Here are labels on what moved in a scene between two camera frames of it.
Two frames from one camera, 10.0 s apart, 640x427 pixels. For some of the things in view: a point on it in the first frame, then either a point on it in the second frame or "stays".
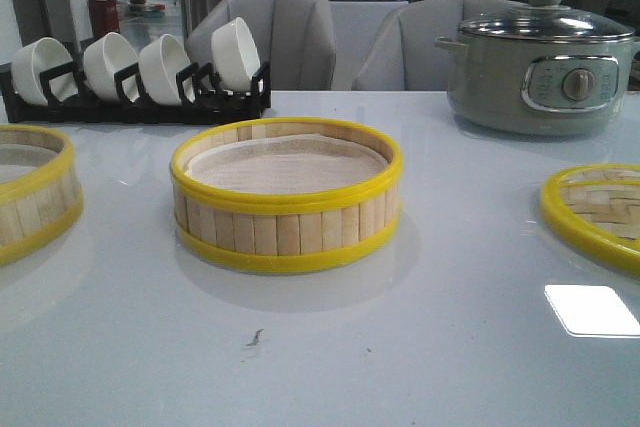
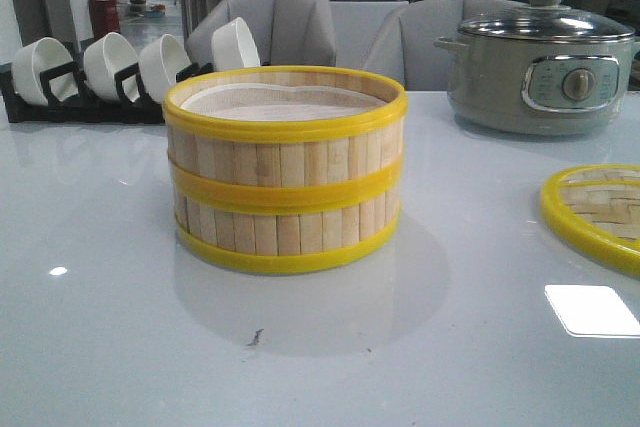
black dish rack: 201,99 stays
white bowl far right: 235,54 stays
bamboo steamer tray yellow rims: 41,199 -> 284,138
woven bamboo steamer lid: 597,208 stays
